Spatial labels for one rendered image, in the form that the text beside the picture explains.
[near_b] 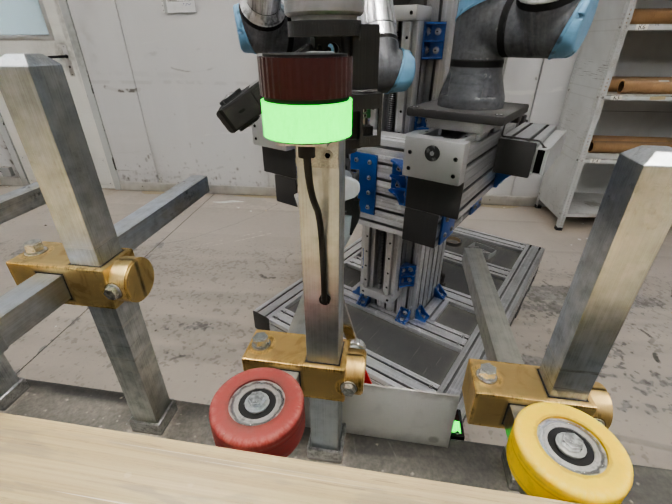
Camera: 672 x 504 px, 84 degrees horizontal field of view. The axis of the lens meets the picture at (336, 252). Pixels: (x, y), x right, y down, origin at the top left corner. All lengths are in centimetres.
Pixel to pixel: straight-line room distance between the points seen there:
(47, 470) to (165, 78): 319
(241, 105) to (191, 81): 295
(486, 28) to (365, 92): 56
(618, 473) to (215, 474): 29
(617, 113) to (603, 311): 309
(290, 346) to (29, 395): 46
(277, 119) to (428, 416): 41
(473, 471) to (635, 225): 36
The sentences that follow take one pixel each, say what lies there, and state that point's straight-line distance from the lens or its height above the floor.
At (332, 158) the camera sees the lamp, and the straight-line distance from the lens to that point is 30.
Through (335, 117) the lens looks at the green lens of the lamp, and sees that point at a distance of 24.
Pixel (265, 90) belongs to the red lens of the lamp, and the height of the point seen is 115.
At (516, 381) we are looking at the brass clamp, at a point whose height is 86.
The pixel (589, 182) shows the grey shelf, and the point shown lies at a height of 22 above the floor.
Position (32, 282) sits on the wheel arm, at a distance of 49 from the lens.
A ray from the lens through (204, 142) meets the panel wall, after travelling 340.
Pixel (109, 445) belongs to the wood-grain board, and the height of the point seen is 90.
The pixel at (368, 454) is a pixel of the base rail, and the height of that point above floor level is 70.
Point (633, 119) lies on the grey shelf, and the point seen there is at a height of 69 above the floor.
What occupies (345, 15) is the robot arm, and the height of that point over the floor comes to 119.
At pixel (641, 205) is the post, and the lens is 36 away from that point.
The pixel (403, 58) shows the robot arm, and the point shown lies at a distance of 77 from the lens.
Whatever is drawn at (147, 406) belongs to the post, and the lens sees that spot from 59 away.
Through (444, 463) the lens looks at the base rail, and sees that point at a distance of 57.
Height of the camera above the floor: 117
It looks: 29 degrees down
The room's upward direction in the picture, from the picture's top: straight up
